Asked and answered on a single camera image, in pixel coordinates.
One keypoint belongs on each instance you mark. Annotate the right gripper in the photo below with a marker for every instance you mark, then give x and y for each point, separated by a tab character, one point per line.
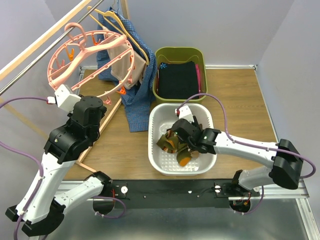
196	123

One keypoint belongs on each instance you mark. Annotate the olive wavy striped sock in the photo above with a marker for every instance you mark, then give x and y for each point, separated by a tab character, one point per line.
183	156

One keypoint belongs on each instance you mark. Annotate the pink round clip hanger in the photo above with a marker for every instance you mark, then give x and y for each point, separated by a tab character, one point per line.
81	50

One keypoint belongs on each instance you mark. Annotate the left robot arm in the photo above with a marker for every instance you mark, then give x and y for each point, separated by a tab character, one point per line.
42	209

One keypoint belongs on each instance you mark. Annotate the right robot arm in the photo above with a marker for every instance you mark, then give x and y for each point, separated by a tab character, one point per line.
281	163

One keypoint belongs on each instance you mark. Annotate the yellow wooden hanger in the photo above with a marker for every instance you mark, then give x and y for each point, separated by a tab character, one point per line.
121	29

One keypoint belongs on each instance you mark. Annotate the black folded clothes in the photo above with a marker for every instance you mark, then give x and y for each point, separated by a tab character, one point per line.
177	81

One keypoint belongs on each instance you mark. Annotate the pink folded garment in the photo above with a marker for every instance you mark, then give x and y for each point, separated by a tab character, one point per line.
198	73

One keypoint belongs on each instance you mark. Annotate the blue checkered shirt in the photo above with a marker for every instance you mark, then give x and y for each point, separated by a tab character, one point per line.
137	100

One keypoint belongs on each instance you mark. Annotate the olive green bin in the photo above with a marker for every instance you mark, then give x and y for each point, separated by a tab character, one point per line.
175	54

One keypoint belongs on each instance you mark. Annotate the beige cloth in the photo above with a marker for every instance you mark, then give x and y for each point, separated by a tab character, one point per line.
118	70

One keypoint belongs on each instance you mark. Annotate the wooden clothes rack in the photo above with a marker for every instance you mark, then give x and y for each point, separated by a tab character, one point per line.
26	123

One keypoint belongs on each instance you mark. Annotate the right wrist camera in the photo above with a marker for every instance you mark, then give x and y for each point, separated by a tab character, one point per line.
185	113

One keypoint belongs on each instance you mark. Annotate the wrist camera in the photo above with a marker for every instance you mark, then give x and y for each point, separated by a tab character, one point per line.
185	113
64	98

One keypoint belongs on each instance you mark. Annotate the black mounting base rail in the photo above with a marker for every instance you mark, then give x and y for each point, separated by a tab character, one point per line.
177	193

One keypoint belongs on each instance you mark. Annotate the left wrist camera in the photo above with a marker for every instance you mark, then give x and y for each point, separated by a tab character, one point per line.
64	98

